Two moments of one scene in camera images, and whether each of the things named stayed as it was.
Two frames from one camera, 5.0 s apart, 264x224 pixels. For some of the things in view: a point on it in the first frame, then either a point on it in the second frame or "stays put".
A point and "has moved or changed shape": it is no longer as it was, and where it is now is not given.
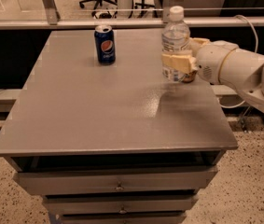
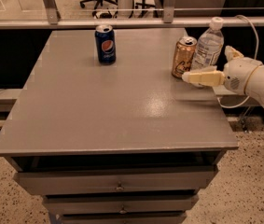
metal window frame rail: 50,20 stays put
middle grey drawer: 118,203 stays put
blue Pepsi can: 105,45 stays put
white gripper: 210,61 -> 238,74
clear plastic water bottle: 175,39 has moved or changed shape
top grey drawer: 187,180 stays put
